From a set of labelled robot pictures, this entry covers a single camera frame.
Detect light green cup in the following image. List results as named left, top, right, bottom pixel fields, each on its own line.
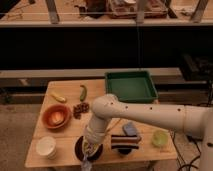
left=152, top=130, right=168, bottom=148

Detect grey-blue towel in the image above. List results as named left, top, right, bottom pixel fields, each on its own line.
left=81, top=155, right=92, bottom=171

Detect blue sponge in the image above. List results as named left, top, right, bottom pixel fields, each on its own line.
left=122, top=122, right=138, bottom=136

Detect green plastic tray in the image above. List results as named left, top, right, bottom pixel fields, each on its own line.
left=105, top=71, right=158, bottom=103

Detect orange bowl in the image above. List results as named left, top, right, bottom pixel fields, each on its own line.
left=42, top=104, right=71, bottom=129

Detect brown grape cluster toy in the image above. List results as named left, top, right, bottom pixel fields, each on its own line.
left=73, top=102, right=90, bottom=119

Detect black cables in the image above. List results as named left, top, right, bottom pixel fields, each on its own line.
left=169, top=129, right=203, bottom=171

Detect yellow banana toy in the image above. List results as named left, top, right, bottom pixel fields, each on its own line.
left=51, top=92, right=67, bottom=103

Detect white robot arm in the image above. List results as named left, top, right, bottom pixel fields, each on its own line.
left=84, top=94, right=213, bottom=171

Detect orange food in bowl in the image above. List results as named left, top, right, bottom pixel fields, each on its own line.
left=51, top=112, right=64, bottom=125

